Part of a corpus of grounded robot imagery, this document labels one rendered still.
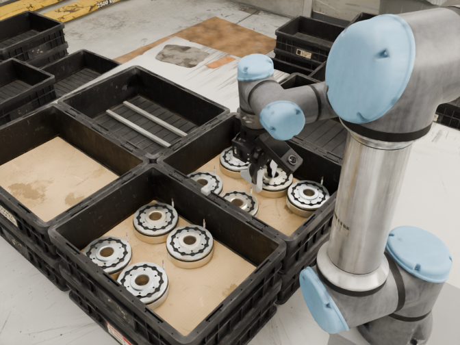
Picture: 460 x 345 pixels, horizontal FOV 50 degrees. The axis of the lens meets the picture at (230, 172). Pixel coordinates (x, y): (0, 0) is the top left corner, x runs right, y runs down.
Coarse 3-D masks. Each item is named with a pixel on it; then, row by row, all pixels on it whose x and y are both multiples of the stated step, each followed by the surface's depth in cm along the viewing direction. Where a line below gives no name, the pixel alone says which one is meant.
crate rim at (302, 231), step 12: (204, 132) 127; (180, 144) 123; (300, 144) 124; (168, 156) 119; (324, 156) 121; (168, 168) 116; (192, 180) 113; (336, 192) 111; (228, 204) 107; (324, 204) 108; (252, 216) 104; (312, 216) 105; (324, 216) 108; (264, 228) 102; (300, 228) 102; (312, 228) 105; (288, 240) 99; (300, 240) 102
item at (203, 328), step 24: (144, 168) 116; (192, 192) 110; (72, 216) 103; (240, 216) 104; (96, 264) 94; (120, 288) 89; (240, 288) 90; (144, 312) 86; (216, 312) 86; (168, 336) 83; (192, 336) 82
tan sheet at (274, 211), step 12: (216, 156) 136; (204, 168) 132; (216, 168) 132; (228, 180) 128; (240, 180) 128; (252, 192) 125; (264, 204) 122; (276, 204) 122; (264, 216) 118; (276, 216) 118; (288, 216) 119; (300, 216) 119; (276, 228) 116; (288, 228) 116
